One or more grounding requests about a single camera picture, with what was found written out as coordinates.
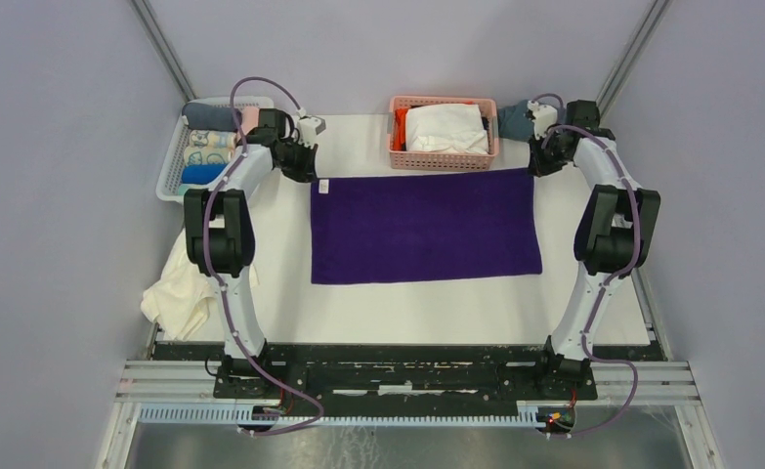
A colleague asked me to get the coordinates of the purple towel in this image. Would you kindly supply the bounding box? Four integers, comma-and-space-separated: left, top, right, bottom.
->
310, 168, 543, 285

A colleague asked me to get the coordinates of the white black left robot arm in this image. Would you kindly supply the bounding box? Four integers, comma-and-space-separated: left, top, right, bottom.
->
183, 108, 326, 398

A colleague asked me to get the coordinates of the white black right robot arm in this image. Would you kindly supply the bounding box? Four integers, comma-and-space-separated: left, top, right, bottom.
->
526, 99, 660, 399

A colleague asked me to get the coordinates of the teal crumpled towel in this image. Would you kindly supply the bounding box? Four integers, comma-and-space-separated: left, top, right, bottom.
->
497, 100, 534, 142

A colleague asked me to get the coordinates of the pink rolled towel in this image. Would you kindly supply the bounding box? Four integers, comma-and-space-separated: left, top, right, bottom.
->
240, 106, 260, 135

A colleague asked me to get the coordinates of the beige print rolled towel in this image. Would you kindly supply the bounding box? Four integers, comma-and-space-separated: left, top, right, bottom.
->
183, 146, 234, 166

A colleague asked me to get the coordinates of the cartoon print rolled towel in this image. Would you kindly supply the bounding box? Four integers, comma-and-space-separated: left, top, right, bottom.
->
189, 130, 238, 149

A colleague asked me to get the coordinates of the blue rolled towel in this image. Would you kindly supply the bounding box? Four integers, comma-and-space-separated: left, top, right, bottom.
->
181, 164, 227, 186

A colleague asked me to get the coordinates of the pink plastic basket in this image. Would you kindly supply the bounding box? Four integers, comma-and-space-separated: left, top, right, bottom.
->
387, 95, 500, 171

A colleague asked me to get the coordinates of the grey rolled towel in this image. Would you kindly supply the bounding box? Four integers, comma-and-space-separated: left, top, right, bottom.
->
181, 102, 243, 132

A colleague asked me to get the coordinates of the orange cloth in basket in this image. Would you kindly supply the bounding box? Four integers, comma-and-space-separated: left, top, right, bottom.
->
392, 107, 409, 151

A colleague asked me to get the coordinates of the light teal rolled towel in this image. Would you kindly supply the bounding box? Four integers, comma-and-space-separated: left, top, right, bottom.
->
176, 184, 193, 197

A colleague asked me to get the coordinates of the white folded cloth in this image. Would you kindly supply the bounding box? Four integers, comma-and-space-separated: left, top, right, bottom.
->
404, 104, 489, 155

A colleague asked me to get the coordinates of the cream crumpled towel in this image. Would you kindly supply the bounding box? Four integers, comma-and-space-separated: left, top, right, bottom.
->
141, 232, 229, 342

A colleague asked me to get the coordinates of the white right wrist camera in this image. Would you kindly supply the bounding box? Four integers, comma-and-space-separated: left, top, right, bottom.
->
526, 101, 559, 140

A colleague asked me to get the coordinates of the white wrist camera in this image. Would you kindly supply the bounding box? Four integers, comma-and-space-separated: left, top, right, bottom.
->
526, 101, 559, 140
296, 115, 326, 147

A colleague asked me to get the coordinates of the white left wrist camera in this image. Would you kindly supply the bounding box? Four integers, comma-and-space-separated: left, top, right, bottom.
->
296, 115, 326, 147

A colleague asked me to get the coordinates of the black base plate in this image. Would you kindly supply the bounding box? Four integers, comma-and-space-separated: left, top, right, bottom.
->
151, 341, 663, 420

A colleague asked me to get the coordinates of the aluminium corner frame left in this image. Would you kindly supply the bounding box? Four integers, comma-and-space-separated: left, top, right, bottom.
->
128, 0, 197, 102

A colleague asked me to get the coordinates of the aluminium corner frame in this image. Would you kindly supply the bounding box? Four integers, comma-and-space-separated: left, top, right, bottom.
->
128, 0, 197, 102
597, 1, 724, 468

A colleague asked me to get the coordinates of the aluminium corner frame right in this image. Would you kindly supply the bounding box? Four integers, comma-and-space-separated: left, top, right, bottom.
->
597, 1, 724, 468

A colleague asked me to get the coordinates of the white slotted cable duct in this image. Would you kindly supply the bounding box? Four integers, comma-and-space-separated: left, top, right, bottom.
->
137, 402, 577, 429

